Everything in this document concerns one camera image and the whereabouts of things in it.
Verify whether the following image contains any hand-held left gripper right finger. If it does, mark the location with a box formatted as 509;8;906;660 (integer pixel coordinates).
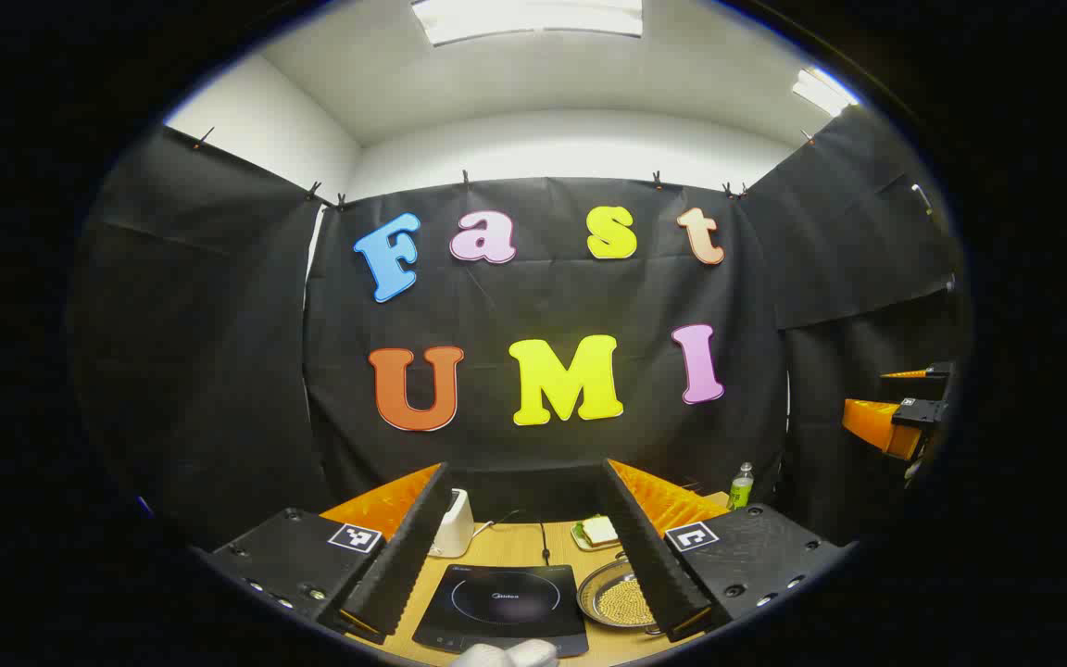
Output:
600;458;857;644

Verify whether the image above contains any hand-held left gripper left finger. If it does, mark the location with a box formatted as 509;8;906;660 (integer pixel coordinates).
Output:
203;461;454;646

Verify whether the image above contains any pile of soybeans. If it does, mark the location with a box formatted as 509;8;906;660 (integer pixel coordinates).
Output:
602;579;657;627

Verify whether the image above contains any stainless steel pot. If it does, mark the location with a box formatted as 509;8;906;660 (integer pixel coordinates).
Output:
578;553;660;636

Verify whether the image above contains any black induction cooktop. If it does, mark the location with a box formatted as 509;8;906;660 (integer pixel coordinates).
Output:
412;562;589;659

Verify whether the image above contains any white toaster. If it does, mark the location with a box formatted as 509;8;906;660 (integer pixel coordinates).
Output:
429;488;476;559

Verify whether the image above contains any pale green square plate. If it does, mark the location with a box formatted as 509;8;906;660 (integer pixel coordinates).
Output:
571;519;623;553

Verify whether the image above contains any large ceiling light panel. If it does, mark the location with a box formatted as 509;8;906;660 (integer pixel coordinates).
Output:
411;0;644;47

